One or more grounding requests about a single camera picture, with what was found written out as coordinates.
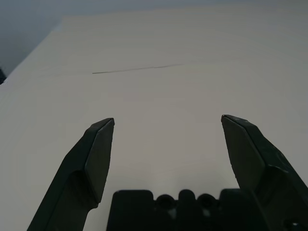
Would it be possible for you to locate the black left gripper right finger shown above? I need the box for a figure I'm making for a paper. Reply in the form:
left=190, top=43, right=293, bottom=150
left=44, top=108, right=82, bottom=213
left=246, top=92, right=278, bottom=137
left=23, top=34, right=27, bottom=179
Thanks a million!
left=220, top=115, right=308, bottom=231

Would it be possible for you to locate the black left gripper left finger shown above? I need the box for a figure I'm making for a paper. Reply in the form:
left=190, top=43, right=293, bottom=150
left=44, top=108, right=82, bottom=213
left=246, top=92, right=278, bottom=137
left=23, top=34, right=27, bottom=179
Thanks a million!
left=26, top=117, right=116, bottom=231

